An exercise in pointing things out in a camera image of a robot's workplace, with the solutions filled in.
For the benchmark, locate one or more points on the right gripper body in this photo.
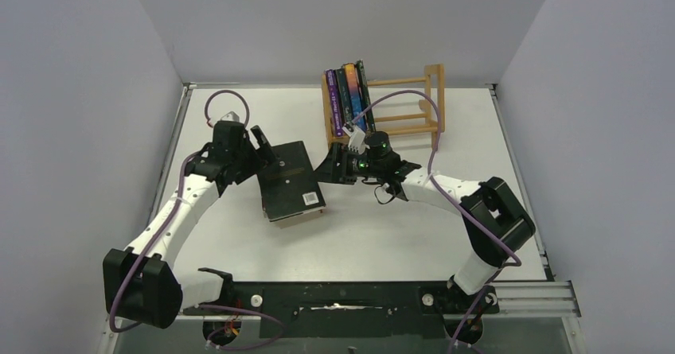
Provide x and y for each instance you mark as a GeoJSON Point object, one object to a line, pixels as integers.
{"type": "Point", "coordinates": [342, 163]}

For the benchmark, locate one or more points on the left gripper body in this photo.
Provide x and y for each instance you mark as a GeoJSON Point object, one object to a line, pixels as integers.
{"type": "Point", "coordinates": [249, 160]}

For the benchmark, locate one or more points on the black Moon and Sixpence book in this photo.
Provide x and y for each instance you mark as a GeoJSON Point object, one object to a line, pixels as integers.
{"type": "Point", "coordinates": [289, 186]}

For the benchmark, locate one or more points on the Jane Eyre book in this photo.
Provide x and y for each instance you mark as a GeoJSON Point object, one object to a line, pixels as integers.
{"type": "Point", "coordinates": [354, 93]}

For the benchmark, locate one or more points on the Little Women book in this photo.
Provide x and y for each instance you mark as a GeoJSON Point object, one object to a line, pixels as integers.
{"type": "Point", "coordinates": [345, 97]}

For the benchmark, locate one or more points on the dark green book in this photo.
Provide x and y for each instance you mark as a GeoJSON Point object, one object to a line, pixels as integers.
{"type": "Point", "coordinates": [365, 96]}

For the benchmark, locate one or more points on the purple comic book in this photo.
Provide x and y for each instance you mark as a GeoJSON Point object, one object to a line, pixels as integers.
{"type": "Point", "coordinates": [334, 102]}

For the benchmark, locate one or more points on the wooden book rack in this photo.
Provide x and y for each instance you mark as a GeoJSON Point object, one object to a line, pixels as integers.
{"type": "Point", "coordinates": [420, 109]}

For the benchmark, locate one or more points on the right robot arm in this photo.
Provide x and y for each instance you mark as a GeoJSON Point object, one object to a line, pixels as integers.
{"type": "Point", "coordinates": [496, 222]}

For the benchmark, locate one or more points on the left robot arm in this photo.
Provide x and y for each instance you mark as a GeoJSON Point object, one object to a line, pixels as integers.
{"type": "Point", "coordinates": [139, 281]}

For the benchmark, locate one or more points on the lower stack of books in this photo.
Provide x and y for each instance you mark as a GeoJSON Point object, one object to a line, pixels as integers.
{"type": "Point", "coordinates": [298, 219]}

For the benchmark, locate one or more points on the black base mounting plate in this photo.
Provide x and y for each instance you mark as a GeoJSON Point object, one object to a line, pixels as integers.
{"type": "Point", "coordinates": [430, 309]}

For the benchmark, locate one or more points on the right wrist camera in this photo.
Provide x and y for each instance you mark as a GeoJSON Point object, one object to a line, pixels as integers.
{"type": "Point", "coordinates": [356, 135]}

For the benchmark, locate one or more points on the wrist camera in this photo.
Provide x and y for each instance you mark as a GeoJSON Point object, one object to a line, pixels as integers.
{"type": "Point", "coordinates": [232, 117]}
{"type": "Point", "coordinates": [356, 135]}

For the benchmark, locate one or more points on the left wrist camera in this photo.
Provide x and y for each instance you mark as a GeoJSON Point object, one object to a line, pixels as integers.
{"type": "Point", "coordinates": [232, 117]}

